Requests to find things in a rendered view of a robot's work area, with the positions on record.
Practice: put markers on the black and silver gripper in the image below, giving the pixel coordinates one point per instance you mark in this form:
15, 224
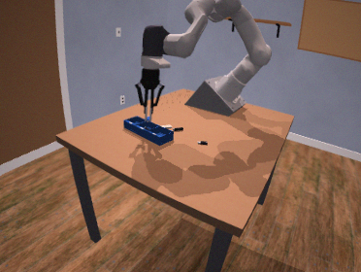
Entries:
150, 82

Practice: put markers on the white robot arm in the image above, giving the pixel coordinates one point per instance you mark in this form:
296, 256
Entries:
158, 41

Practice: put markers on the blue three-compartment bin rack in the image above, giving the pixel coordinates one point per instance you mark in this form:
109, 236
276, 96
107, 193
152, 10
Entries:
156, 134

